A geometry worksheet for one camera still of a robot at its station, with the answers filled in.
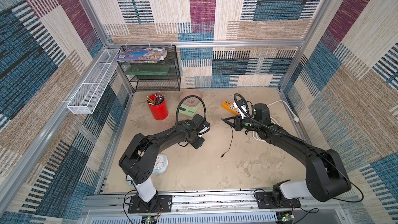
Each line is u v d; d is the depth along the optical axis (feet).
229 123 2.64
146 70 3.08
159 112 3.36
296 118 3.45
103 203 2.45
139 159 1.51
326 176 1.40
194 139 2.47
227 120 2.64
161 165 2.72
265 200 2.40
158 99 3.17
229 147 2.85
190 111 3.45
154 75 3.75
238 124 2.40
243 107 2.45
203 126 2.55
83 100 2.30
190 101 3.57
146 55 2.71
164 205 2.40
